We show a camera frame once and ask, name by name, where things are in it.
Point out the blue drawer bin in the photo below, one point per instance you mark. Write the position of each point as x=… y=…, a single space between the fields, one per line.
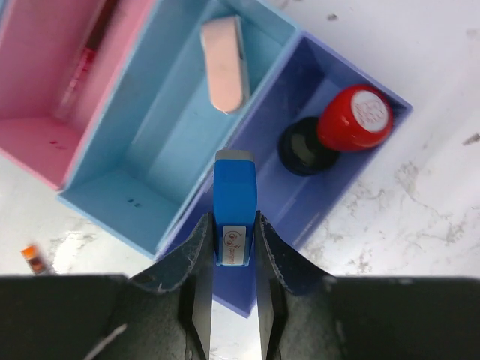
x=158 y=134

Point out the blue pencil sharpener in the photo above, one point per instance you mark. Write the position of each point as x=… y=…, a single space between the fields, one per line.
x=234 y=206

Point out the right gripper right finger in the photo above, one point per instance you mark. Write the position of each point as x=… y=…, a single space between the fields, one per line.
x=307 y=313

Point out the red pen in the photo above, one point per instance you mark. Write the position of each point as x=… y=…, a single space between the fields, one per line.
x=36 y=262
x=86 y=58

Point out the pink eraser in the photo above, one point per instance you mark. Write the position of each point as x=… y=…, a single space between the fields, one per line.
x=225 y=63

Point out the red black round stamp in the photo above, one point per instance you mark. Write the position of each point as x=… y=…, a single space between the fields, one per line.
x=359 y=118

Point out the pink drawer bin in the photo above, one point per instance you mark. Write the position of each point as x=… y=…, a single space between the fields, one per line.
x=40 y=42

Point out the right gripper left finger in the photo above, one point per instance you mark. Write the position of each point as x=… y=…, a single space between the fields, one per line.
x=164 y=312

